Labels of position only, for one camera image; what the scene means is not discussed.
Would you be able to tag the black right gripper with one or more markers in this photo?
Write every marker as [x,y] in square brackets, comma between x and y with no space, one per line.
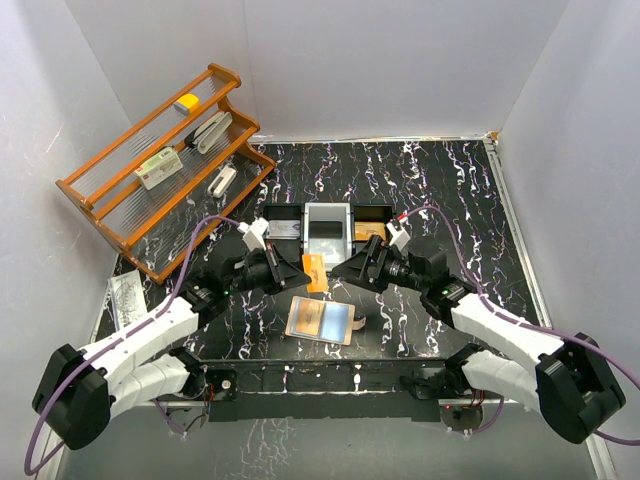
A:
[360,266]

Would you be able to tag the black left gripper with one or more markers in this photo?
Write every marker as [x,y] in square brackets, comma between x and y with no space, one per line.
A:
[281,275]

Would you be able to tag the beige leather card holder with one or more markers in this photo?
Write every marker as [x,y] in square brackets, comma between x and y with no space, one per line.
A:
[339,322]

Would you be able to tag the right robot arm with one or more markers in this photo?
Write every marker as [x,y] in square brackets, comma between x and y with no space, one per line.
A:
[566,381]

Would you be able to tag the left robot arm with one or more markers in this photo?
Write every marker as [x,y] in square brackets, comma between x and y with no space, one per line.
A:
[82,390]

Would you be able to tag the silver card in left tray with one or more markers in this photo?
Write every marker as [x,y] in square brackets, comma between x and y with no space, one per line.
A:
[284,229]

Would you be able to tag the black left tray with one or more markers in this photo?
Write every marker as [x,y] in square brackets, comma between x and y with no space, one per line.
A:
[285,212]

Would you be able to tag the white tray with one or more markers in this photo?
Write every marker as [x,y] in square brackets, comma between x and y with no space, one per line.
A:
[327,231]

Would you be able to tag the small white stapler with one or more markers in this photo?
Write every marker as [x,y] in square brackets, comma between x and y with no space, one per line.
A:
[221,182]

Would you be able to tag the orange wooden shelf rack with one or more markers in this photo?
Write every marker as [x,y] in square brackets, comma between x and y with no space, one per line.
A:
[169,179]

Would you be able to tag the white black stapler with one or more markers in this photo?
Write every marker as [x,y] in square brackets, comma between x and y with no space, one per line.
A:
[204,137]

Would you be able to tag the white printed paper sheet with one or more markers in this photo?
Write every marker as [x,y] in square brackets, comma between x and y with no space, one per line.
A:
[127,298]

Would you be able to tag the white staples box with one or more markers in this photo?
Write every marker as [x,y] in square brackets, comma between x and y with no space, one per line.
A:
[159,167]

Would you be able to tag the yellow white tape measure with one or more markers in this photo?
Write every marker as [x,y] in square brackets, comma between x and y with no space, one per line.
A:
[187,104]

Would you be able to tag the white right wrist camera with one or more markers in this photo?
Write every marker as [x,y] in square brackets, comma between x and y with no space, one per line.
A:
[398,235]

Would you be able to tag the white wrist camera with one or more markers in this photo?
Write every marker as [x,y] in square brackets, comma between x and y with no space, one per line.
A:
[253,234]
[398,235]

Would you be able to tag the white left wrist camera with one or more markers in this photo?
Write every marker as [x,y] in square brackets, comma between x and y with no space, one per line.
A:
[253,234]

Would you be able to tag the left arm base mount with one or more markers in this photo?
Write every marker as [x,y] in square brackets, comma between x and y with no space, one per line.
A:
[209,385]

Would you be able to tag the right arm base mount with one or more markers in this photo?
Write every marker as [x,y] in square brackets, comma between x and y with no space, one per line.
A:
[435,383]

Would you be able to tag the aluminium frame rail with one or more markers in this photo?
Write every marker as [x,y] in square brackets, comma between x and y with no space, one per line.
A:
[373,436]

